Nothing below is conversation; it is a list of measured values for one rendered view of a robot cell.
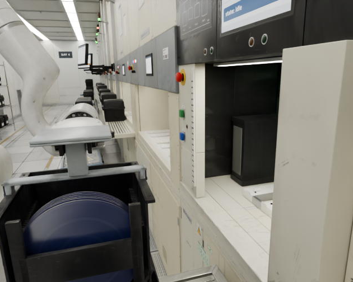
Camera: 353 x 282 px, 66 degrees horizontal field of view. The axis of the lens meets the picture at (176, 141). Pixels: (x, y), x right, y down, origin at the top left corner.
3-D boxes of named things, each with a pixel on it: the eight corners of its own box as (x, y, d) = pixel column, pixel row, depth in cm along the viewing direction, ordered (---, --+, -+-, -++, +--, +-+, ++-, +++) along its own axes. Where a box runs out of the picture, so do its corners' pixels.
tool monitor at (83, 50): (78, 72, 393) (75, 46, 384) (114, 71, 407) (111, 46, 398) (77, 72, 355) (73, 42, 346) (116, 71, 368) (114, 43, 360)
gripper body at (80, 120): (105, 141, 65) (106, 153, 54) (59, 144, 62) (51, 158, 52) (102, 109, 63) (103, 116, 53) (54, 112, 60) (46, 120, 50)
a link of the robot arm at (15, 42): (-44, 58, 60) (51, 163, 66) (16, 16, 61) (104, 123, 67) (-23, 65, 69) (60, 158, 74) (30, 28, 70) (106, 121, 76)
